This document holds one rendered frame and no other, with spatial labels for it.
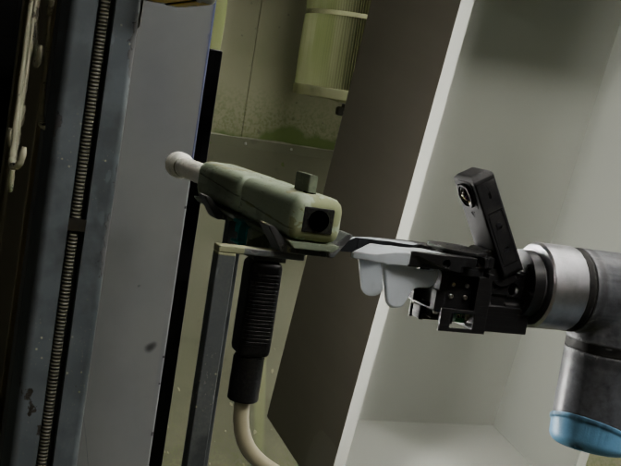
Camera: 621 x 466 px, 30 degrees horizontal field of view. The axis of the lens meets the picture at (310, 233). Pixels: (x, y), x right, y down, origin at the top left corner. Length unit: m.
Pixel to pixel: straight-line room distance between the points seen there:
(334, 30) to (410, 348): 1.03
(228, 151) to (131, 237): 1.99
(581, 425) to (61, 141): 0.62
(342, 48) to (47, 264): 2.32
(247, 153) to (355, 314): 1.38
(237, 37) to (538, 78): 1.22
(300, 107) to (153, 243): 2.08
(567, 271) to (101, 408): 0.69
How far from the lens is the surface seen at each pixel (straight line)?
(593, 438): 1.28
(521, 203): 2.66
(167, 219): 1.56
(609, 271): 1.25
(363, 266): 1.18
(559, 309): 1.21
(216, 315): 0.99
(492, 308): 1.20
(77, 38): 1.01
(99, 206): 1.02
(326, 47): 3.29
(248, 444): 1.13
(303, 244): 0.98
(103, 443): 1.61
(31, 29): 1.56
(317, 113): 3.62
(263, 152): 3.57
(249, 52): 3.54
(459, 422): 2.84
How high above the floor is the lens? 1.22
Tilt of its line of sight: 6 degrees down
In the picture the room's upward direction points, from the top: 9 degrees clockwise
